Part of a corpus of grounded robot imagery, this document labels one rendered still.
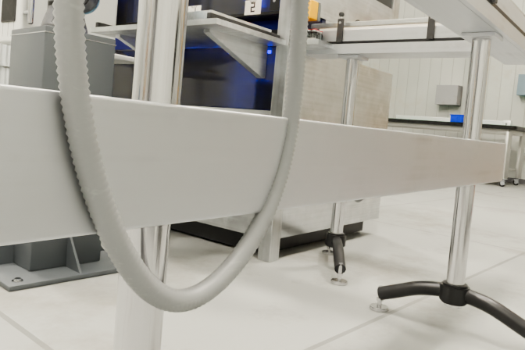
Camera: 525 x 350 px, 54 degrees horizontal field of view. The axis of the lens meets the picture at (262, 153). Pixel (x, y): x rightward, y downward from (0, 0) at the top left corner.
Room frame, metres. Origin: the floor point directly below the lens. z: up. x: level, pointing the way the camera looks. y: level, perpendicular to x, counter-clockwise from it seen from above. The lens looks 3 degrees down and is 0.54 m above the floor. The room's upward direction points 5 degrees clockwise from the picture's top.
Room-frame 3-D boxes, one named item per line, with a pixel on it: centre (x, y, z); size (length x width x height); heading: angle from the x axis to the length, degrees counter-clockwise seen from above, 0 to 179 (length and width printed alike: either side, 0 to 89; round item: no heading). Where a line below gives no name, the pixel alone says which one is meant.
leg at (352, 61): (2.05, -0.32, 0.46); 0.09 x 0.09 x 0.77; 53
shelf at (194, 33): (2.13, 0.32, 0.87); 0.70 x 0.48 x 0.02; 53
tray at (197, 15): (1.99, 0.21, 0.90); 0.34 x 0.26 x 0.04; 142
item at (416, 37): (1.96, -0.44, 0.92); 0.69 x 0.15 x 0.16; 53
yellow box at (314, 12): (2.02, -0.13, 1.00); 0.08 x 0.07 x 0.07; 143
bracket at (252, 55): (1.97, 0.13, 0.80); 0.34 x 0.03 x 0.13; 143
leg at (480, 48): (1.46, -0.58, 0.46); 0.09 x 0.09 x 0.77; 53
